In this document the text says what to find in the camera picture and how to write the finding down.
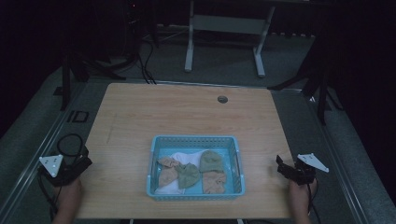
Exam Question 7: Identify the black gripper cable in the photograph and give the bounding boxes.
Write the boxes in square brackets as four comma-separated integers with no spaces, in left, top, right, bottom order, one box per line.
[305,182,323,224]
[36,133,86,222]

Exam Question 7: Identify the green sock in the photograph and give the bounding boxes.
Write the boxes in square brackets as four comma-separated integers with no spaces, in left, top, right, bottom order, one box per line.
[175,161,201,189]
[198,149,225,175]

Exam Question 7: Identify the peach sock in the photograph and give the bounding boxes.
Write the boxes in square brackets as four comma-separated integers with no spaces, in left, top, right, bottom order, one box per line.
[201,170,228,195]
[156,156,180,189]

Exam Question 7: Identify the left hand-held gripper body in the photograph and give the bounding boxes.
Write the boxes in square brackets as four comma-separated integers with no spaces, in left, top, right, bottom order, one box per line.
[37,148,88,188]

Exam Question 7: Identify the light blue plastic basket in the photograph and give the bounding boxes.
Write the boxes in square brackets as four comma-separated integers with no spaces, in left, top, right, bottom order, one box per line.
[146,134,247,202]

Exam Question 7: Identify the person's left hand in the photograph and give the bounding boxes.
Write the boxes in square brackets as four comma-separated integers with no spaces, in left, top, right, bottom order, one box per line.
[53,177,84,210]

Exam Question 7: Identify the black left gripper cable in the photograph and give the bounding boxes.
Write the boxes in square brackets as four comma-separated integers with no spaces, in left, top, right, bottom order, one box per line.
[36,133,86,222]

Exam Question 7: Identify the black metal stand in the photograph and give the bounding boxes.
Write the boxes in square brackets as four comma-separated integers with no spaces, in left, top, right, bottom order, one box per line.
[59,46,142,112]
[266,31,345,126]

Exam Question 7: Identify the white metal table frame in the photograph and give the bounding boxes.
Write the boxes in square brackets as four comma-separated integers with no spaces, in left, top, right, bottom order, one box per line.
[184,0,276,78]

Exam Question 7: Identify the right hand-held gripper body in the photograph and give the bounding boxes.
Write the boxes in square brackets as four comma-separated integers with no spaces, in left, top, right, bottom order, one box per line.
[284,152,331,187]

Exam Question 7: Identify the person's right hand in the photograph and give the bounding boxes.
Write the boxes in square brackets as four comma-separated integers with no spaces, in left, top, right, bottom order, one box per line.
[287,177,318,208]

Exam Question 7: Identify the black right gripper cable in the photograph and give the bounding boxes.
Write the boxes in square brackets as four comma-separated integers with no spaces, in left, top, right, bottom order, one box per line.
[305,182,323,224]

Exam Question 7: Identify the white cloth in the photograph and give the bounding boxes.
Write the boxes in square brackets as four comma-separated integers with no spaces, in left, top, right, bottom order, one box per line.
[154,150,208,196]

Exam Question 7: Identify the black floor cables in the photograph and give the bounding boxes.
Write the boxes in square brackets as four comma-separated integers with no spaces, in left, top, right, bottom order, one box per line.
[135,39,158,86]

